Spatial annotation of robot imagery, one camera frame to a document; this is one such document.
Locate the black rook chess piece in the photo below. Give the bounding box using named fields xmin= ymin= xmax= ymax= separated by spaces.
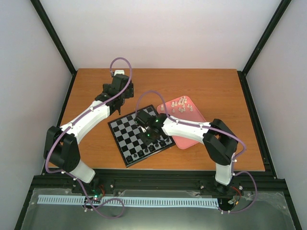
xmin=127 ymin=156 xmax=133 ymax=162

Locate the light blue slotted cable duct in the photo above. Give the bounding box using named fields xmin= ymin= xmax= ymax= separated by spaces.
xmin=37 ymin=195 xmax=219 ymax=209

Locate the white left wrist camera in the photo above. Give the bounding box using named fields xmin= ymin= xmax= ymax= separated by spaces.
xmin=113 ymin=70 xmax=125 ymax=76

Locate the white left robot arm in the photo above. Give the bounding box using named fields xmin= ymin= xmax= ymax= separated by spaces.
xmin=44 ymin=70 xmax=134 ymax=193

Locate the black and grey chessboard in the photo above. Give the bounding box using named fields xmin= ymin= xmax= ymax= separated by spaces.
xmin=108 ymin=112 xmax=175 ymax=168

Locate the black frame post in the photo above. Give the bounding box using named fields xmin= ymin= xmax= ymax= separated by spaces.
xmin=30 ymin=0 xmax=77 ymax=76
xmin=241 ymin=0 xmax=293 ymax=75

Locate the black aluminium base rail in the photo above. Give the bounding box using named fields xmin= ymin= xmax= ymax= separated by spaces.
xmin=71 ymin=168 xmax=288 ymax=198

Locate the black left frame post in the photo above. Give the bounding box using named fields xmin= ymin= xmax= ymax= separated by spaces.
xmin=30 ymin=0 xmax=77 ymax=76

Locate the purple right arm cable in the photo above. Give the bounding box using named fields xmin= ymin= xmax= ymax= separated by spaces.
xmin=134 ymin=90 xmax=259 ymax=214

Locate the pink plastic tray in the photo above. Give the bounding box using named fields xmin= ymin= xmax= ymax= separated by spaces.
xmin=156 ymin=95 xmax=206 ymax=150

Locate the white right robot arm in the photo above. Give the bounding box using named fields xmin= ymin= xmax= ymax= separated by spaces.
xmin=134 ymin=110 xmax=246 ymax=185

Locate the black right frame post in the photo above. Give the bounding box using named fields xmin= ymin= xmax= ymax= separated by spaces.
xmin=241 ymin=0 xmax=293 ymax=75

